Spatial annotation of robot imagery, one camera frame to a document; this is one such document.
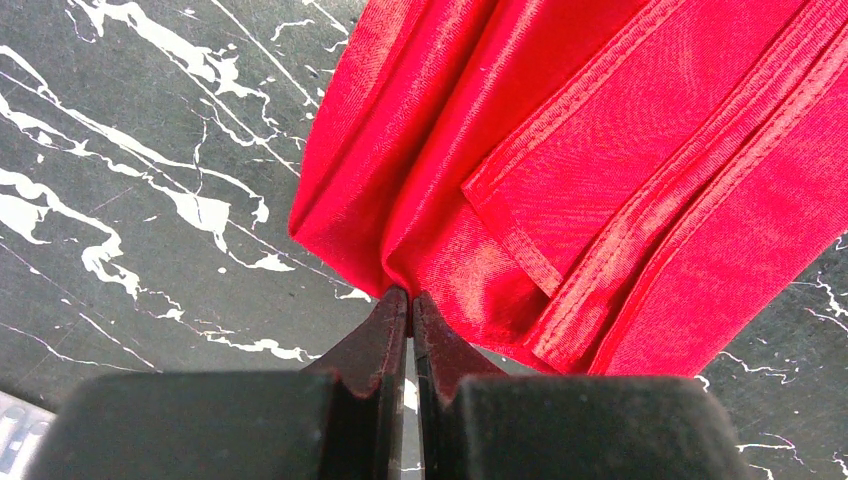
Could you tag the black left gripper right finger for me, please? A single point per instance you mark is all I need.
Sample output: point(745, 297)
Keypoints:
point(479, 422)

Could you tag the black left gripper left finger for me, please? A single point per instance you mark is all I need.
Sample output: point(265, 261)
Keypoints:
point(340, 417)

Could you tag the red cloth napkin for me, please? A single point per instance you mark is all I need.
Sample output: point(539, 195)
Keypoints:
point(602, 187)

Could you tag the clear plastic compartment box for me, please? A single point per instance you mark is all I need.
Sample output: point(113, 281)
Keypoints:
point(23, 426)

